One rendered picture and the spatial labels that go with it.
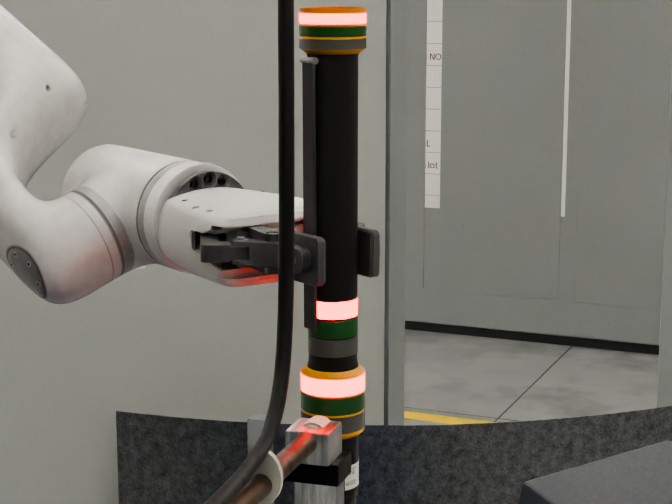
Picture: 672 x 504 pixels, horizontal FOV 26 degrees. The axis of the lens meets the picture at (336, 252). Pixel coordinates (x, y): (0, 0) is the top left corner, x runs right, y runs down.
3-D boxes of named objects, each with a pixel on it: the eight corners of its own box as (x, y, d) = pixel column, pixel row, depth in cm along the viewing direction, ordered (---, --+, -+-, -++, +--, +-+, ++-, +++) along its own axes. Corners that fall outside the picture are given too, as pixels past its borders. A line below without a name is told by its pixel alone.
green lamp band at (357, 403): (354, 419, 96) (354, 401, 96) (291, 413, 97) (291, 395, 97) (372, 401, 100) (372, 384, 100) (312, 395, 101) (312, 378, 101)
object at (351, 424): (354, 438, 96) (354, 420, 96) (291, 432, 98) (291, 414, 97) (372, 419, 100) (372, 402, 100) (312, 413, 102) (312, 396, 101)
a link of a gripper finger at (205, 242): (216, 239, 105) (287, 244, 103) (164, 259, 98) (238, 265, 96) (216, 222, 104) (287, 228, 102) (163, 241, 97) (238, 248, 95)
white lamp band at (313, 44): (355, 51, 91) (355, 39, 91) (289, 50, 93) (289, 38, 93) (374, 47, 95) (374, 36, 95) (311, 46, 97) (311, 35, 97)
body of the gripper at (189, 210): (257, 259, 113) (344, 285, 104) (141, 276, 107) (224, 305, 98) (256, 164, 112) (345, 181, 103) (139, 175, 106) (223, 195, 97)
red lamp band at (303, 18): (355, 25, 91) (355, 13, 91) (289, 24, 92) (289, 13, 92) (374, 23, 95) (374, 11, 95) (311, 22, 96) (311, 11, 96)
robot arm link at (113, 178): (111, 196, 107) (209, 141, 111) (32, 175, 117) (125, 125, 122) (151, 294, 110) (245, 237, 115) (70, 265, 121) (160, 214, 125)
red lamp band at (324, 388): (354, 400, 96) (354, 382, 96) (291, 394, 97) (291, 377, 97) (372, 382, 100) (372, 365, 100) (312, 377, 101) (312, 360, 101)
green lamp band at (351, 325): (349, 341, 96) (349, 323, 95) (300, 337, 97) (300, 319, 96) (364, 329, 99) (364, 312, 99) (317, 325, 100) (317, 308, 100)
